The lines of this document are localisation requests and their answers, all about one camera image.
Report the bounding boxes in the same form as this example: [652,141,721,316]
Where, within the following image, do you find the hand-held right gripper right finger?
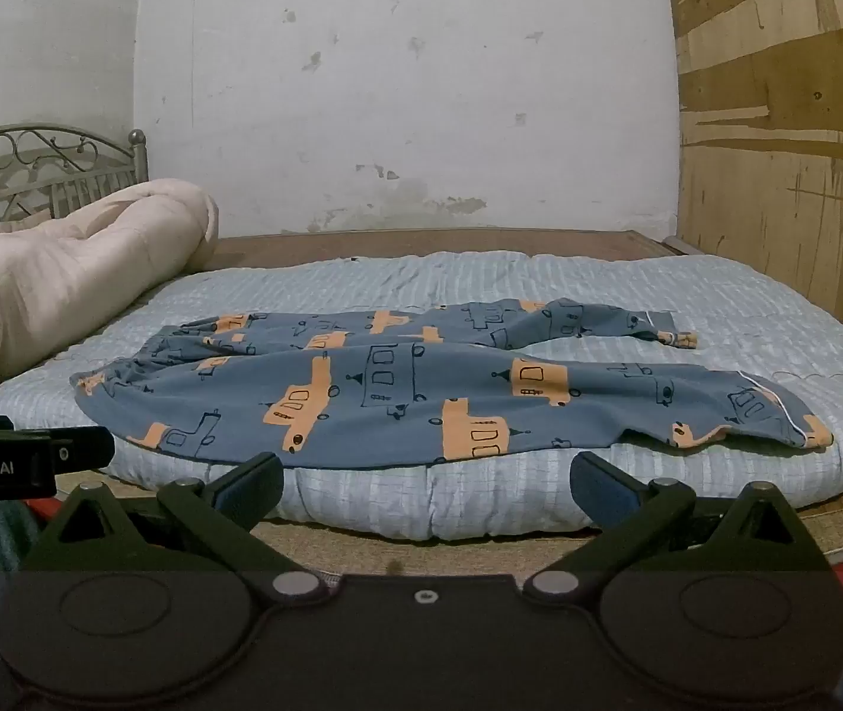
[525,451,832,606]

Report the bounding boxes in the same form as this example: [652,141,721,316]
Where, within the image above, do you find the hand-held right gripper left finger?
[27,451,334,606]

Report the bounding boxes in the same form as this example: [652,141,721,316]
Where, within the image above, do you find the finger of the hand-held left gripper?
[49,427,116,473]

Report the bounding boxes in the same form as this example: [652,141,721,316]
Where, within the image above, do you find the blue pants with orange print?
[69,297,835,464]

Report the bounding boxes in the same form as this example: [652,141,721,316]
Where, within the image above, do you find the light blue quilted mattress pad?
[0,250,843,540]

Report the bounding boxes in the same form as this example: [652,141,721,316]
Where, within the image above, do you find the woven straw mat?
[55,470,843,588]

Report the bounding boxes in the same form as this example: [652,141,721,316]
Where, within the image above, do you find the cream rolled comforter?
[0,178,221,416]

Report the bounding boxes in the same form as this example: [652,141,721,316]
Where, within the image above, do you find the grey metal headboard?
[0,123,150,238]

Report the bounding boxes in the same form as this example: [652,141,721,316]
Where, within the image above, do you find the wooden bed board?
[206,228,689,271]

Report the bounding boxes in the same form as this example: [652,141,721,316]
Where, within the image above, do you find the plywood panel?
[662,0,843,348]

